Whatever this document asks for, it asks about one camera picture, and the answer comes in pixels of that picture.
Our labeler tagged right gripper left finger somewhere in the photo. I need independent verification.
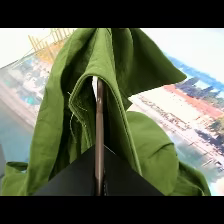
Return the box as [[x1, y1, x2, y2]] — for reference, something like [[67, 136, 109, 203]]
[[33, 145, 98, 197]]

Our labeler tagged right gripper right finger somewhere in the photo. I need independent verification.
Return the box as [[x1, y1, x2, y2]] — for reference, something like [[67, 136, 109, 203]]
[[103, 145, 165, 197]]

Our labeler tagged brown clothes hanger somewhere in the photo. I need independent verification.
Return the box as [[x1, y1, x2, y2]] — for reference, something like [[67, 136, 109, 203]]
[[94, 77, 107, 197]]

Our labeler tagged green shirt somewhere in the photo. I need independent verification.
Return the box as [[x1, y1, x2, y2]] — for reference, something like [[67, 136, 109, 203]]
[[0, 28, 212, 197]]

